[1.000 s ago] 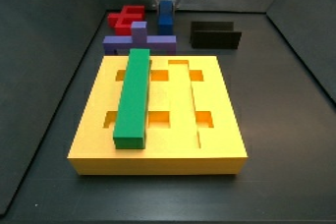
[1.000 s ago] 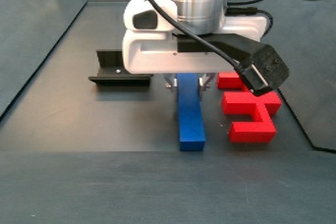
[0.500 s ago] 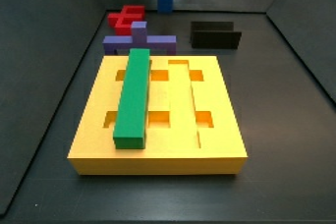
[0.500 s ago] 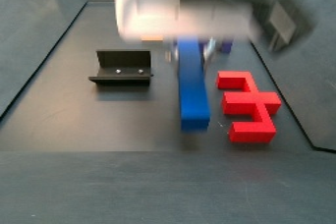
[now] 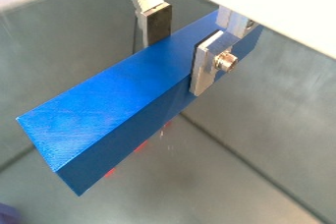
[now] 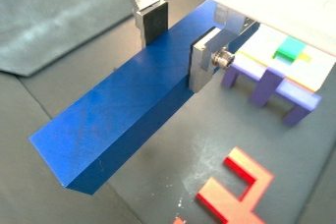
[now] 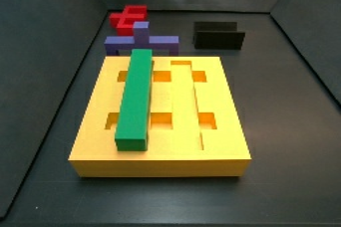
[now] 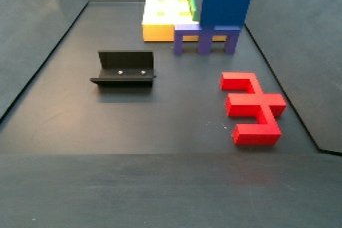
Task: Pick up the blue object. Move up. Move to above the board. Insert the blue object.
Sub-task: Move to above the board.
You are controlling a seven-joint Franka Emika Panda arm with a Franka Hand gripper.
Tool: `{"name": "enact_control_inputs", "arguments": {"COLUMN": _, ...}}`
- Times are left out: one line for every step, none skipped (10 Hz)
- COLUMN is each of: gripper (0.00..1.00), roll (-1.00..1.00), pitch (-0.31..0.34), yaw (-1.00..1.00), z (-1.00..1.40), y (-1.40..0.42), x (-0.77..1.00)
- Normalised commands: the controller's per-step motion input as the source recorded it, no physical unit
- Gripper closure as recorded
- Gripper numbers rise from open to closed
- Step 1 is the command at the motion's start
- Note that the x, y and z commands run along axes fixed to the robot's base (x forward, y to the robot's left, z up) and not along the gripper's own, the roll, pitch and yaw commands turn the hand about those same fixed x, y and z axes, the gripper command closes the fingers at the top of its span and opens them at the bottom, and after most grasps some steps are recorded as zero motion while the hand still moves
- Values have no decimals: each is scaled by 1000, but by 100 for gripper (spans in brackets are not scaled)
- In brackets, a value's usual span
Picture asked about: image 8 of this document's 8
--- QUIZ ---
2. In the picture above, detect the yellow slotted board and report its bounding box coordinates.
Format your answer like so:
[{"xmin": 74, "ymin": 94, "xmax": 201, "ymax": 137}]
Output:
[{"xmin": 141, "ymin": 0, "xmax": 229, "ymax": 43}]

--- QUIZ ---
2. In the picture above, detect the purple cross-shaped block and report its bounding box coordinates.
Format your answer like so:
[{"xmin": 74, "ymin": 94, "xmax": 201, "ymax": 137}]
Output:
[{"xmin": 174, "ymin": 24, "xmax": 241, "ymax": 55}]

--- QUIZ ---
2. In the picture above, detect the red branched block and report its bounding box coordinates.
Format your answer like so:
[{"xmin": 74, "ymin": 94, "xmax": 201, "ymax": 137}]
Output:
[{"xmin": 221, "ymin": 72, "xmax": 286, "ymax": 146}]

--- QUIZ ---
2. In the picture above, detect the green long block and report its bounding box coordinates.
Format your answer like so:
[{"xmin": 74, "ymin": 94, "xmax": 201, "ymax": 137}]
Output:
[{"xmin": 187, "ymin": 0, "xmax": 199, "ymax": 22}]

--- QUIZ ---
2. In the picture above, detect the black angled bracket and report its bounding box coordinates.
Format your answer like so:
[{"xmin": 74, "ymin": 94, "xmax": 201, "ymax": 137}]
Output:
[{"xmin": 90, "ymin": 50, "xmax": 155, "ymax": 86}]

